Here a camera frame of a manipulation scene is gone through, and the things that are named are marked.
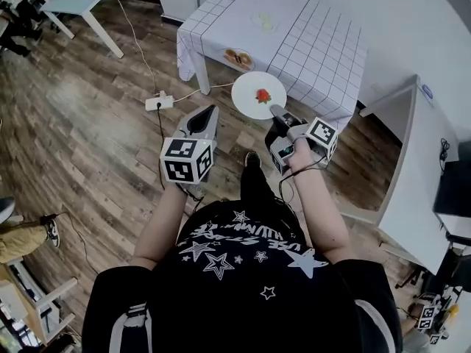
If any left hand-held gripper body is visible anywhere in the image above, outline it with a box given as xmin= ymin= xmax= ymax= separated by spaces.
xmin=159 ymin=113 xmax=218 ymax=185

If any white power strip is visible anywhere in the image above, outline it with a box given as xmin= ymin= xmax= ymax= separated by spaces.
xmin=144 ymin=90 xmax=175 ymax=112

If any person's right hand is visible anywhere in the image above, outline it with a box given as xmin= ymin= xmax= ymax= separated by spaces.
xmin=286 ymin=137 xmax=316 ymax=173

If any person's left forearm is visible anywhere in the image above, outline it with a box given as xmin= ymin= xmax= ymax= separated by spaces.
xmin=132 ymin=180 xmax=193 ymax=271

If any plate of bread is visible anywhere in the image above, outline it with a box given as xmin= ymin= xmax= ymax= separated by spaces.
xmin=222 ymin=47 xmax=256 ymax=71

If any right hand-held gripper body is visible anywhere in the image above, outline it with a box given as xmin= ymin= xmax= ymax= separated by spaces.
xmin=264 ymin=111 xmax=339 ymax=177

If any person's black star-print shirt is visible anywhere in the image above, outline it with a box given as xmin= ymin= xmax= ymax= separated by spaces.
xmin=81 ymin=199 xmax=403 ymax=353

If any white power cable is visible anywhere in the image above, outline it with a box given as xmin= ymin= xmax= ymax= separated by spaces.
xmin=110 ymin=0 xmax=236 ymax=104

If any white round plate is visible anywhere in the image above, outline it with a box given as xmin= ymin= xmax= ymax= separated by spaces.
xmin=230 ymin=71 xmax=288 ymax=121

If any spare hand-held gripper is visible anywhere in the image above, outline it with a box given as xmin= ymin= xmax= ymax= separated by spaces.
xmin=411 ymin=291 xmax=461 ymax=346

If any black monitor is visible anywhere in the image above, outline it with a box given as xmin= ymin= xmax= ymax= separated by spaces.
xmin=431 ymin=159 xmax=471 ymax=217

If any white desk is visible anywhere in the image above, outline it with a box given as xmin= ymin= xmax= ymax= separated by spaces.
xmin=358 ymin=74 xmax=471 ymax=276

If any person's right forearm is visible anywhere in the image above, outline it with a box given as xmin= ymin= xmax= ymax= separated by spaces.
xmin=289 ymin=167 xmax=357 ymax=265

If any table with grid tablecloth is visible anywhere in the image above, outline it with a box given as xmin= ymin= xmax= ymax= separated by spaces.
xmin=176 ymin=0 xmax=369 ymax=134

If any white wooden chair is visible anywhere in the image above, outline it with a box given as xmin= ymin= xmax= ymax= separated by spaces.
xmin=0 ymin=277 xmax=79 ymax=347

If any person's black-trousered leg and shoe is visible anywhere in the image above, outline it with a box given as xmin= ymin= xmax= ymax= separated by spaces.
xmin=238 ymin=151 xmax=277 ymax=207

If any plate of cucumber slices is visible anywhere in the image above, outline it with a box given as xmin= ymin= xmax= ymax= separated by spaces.
xmin=251 ymin=12 xmax=278 ymax=34

